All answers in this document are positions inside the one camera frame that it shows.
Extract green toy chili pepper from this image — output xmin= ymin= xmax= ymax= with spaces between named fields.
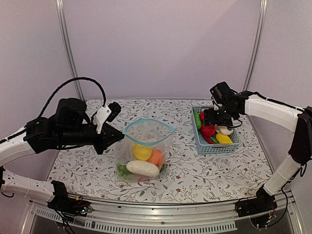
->
xmin=210 ymin=136 xmax=219 ymax=144

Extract white toy radish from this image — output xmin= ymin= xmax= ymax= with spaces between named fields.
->
xmin=126 ymin=160 xmax=159 ymax=177

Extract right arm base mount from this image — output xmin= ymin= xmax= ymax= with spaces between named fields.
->
xmin=234 ymin=186 xmax=288 ymax=230

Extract red toy chili pepper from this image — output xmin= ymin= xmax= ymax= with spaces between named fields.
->
xmin=203 ymin=136 xmax=214 ymax=144

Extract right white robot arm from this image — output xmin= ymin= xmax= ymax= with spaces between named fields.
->
xmin=204 ymin=81 xmax=312 ymax=213

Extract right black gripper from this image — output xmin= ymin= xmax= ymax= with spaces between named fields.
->
xmin=203 ymin=105 xmax=237 ymax=126

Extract left aluminium frame post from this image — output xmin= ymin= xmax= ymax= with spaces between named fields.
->
xmin=55 ymin=0 xmax=85 ymax=102

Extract yellow toy banana piece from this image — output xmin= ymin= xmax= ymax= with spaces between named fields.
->
xmin=215 ymin=133 xmax=233 ymax=144

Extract blue plastic basket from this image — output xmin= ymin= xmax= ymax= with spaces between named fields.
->
xmin=191 ymin=106 xmax=241 ymax=155

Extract green toy grapes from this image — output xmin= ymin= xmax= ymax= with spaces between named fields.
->
xmin=116 ymin=163 xmax=133 ymax=180

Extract red toy bell pepper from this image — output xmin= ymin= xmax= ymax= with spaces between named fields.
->
xmin=199 ymin=112 xmax=205 ymax=122

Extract clear zip top bag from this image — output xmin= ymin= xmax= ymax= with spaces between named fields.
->
xmin=116 ymin=119 xmax=176 ymax=182

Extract red toy cabbage ball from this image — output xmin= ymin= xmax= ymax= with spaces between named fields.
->
xmin=200 ymin=124 xmax=215 ymax=137

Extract right aluminium frame post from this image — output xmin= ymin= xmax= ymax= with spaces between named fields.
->
xmin=242 ymin=0 xmax=268 ymax=91

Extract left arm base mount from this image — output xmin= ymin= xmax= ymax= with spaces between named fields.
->
xmin=47 ymin=180 xmax=93 ymax=234

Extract front aluminium rail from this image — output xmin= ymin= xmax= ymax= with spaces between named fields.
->
xmin=21 ymin=190 xmax=304 ymax=234

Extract yellow toy lemon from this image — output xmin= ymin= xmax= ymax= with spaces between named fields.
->
xmin=132 ymin=144 xmax=152 ymax=161

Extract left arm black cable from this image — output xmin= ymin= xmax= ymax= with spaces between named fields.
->
xmin=39 ymin=77 xmax=107 ymax=120

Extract light green toy lettuce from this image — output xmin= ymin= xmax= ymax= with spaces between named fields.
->
xmin=194 ymin=110 xmax=202 ymax=130

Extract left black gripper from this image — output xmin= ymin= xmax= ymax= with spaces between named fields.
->
xmin=58 ymin=123 xmax=124 ymax=154

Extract aluminium frame post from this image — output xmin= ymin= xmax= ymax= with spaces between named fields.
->
xmin=242 ymin=0 xmax=268 ymax=91
xmin=55 ymin=0 xmax=85 ymax=102

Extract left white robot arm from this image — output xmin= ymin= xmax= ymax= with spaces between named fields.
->
xmin=0 ymin=98 xmax=124 ymax=212

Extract white toy garlic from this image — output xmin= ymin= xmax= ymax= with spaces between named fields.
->
xmin=214 ymin=124 xmax=234 ymax=136

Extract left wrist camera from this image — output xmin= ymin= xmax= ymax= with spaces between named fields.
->
xmin=91 ymin=102 xmax=121 ymax=134

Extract orange toy fruit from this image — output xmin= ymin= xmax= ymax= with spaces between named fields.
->
xmin=147 ymin=149 xmax=164 ymax=167

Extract floral table mat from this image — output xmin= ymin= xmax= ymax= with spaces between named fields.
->
xmin=48 ymin=99 xmax=272 ymax=203

